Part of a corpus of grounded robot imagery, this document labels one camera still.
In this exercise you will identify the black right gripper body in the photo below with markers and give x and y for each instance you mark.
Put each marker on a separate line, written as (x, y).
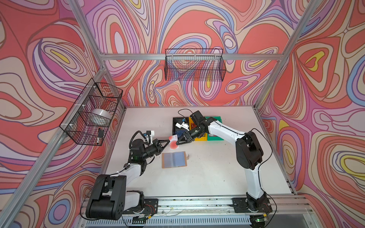
(195, 132)

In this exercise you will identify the black plastic bin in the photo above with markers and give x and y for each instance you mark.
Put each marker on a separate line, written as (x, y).
(177, 131)

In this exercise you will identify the white card red circle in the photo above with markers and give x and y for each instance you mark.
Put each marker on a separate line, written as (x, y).
(173, 142)

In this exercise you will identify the black wire basket back wall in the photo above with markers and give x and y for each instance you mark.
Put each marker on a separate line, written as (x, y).
(194, 64)

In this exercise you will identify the green plastic bin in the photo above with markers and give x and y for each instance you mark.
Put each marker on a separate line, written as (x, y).
(211, 137)

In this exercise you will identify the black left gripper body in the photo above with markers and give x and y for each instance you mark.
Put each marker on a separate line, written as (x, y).
(149, 151)

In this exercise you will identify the black wire basket wall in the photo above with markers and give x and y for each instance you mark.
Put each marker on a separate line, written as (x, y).
(194, 64)
(95, 108)

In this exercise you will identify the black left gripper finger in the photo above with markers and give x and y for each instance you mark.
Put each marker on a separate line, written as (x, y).
(160, 147)
(164, 142)

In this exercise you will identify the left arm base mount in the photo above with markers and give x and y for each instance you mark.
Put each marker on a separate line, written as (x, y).
(148, 207)

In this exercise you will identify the yellow plastic bin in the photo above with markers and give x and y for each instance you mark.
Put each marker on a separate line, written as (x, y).
(192, 125)

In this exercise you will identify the front aluminium rail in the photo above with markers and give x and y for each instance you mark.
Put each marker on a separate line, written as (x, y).
(220, 205)

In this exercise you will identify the black wire basket left wall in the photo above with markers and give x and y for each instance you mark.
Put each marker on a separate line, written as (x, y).
(95, 108)

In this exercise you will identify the aluminium frame post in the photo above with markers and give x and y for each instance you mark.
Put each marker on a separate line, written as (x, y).
(303, 22)

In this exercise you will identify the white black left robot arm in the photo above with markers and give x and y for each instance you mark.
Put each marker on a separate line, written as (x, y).
(109, 197)

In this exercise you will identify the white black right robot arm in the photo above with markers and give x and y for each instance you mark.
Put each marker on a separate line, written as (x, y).
(248, 152)

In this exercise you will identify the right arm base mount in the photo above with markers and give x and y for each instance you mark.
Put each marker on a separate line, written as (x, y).
(251, 205)

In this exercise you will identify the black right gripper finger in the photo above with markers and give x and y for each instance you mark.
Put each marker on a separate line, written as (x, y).
(185, 137)
(184, 141)

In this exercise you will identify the tan leather card holder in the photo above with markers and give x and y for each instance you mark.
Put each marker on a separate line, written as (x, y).
(174, 160)

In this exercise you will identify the white roll in basket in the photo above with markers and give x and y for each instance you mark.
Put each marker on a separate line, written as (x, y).
(100, 117)

